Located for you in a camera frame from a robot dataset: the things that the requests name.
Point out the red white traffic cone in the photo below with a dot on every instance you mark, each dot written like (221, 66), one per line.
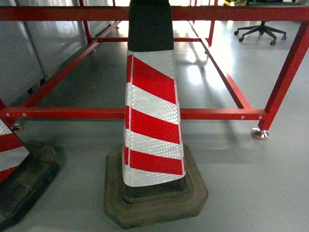
(153, 178)

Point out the red metal frame rack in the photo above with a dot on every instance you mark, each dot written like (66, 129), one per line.
(243, 111)

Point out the black office chair base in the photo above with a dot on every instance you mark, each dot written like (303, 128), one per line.
(261, 28)

